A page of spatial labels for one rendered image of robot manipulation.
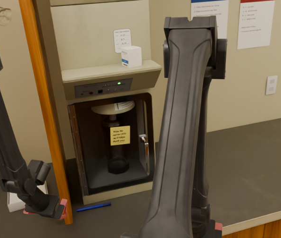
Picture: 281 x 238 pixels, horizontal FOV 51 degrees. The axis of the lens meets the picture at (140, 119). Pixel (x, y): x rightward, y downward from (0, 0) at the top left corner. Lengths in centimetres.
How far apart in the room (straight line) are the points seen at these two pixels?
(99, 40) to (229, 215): 80
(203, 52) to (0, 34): 115
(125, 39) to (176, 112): 69
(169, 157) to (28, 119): 124
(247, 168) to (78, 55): 93
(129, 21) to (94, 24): 12
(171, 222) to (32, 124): 128
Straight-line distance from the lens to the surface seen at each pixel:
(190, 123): 39
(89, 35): 103
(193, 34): 45
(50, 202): 104
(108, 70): 98
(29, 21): 93
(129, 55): 98
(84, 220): 123
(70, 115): 108
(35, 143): 162
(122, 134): 114
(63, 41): 103
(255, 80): 190
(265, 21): 184
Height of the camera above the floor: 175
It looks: 24 degrees down
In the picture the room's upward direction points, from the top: 4 degrees counter-clockwise
